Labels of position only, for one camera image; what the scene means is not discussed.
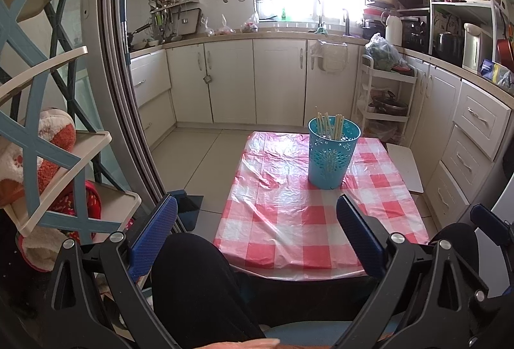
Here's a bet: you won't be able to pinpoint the wall utensil rack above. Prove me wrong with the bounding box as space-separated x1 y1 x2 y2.
148 0 200 42

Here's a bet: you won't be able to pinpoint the white counter shelf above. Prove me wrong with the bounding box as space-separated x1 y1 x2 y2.
430 0 499 71

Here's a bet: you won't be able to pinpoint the cream base cabinets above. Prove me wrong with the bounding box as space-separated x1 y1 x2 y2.
130 38 362 127

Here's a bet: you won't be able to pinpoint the black toaster oven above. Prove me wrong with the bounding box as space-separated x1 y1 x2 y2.
401 16 430 53

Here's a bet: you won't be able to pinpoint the black lidded pan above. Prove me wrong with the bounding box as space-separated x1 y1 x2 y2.
367 90 409 117

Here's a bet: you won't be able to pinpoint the blue handled mop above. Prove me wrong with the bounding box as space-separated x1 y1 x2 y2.
119 0 130 65

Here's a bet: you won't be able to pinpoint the pink stacked containers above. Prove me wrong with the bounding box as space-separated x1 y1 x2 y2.
363 4 388 22

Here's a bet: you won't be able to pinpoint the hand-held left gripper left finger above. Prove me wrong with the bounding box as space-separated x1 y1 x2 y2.
38 194 179 349

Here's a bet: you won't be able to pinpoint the bundle of bamboo chopsticks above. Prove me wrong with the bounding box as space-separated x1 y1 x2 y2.
315 106 345 173

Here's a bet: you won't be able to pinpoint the white trolley rack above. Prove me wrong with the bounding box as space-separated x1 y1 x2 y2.
357 54 418 145

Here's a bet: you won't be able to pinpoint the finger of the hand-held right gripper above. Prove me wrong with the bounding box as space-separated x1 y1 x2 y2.
471 204 514 249
480 250 514 349

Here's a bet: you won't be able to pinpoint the black wok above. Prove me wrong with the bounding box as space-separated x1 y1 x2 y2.
128 24 152 47

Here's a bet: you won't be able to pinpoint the bag of vegetables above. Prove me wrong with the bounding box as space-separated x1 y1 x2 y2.
365 33 404 72

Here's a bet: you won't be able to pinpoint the grey sliding door frame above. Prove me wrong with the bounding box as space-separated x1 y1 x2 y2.
90 0 173 209

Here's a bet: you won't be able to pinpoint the white board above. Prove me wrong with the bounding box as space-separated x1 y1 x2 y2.
386 144 424 195

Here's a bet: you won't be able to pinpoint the red pan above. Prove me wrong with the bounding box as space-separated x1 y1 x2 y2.
497 38 514 66

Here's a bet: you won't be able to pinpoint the steel pot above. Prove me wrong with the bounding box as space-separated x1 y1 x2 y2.
436 32 463 60

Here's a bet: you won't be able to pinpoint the red slipper cream lining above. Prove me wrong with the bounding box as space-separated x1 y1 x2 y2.
18 229 69 273

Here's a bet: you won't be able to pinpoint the red patterned slipper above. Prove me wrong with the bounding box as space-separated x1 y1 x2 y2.
52 180 103 219

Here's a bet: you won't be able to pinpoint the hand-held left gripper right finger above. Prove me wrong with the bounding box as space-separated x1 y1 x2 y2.
336 194 480 349

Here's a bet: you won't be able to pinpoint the blue box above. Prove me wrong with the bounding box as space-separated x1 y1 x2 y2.
480 59 501 82

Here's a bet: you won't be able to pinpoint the cream drawer cabinets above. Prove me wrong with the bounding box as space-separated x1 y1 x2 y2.
405 56 514 221

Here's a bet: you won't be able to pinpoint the red white checkered tablecloth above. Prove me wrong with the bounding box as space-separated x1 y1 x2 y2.
213 131 430 279

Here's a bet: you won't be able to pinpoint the blue stool seat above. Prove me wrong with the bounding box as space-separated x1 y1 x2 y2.
259 325 354 338

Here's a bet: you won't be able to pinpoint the white hanging bag holder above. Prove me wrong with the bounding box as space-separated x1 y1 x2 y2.
308 39 348 74

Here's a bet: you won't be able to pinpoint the person's right leg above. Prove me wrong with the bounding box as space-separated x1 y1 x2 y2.
430 222 480 253

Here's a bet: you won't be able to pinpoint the steel tray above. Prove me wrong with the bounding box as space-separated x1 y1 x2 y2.
175 7 200 36

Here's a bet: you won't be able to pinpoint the white thermos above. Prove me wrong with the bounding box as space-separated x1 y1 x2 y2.
385 12 403 48

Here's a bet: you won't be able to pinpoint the orange white plush slipper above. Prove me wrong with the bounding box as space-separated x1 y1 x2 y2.
0 108 77 209

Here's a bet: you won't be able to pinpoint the cream and blue shoe rack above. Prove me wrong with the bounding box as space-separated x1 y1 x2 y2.
0 0 142 245

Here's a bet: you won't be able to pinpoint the white electric thermo pot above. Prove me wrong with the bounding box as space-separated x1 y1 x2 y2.
463 23 494 73

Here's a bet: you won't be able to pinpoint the teal plastic basket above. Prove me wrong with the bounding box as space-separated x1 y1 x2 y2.
308 117 361 190

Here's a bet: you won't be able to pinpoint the low table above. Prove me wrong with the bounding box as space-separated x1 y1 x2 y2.
229 266 378 284

